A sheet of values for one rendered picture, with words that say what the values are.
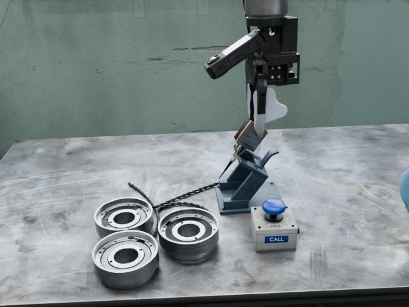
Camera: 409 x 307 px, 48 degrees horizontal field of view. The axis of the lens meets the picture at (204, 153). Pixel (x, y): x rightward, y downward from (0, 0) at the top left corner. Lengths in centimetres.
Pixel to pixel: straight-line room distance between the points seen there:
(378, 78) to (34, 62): 174
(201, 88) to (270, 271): 172
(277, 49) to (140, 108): 167
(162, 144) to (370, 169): 50
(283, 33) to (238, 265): 40
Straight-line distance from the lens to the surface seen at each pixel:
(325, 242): 84
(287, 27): 83
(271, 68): 82
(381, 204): 97
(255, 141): 87
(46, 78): 248
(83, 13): 235
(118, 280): 73
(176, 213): 84
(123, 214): 88
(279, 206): 79
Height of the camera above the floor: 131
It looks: 27 degrees down
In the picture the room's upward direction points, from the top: 2 degrees counter-clockwise
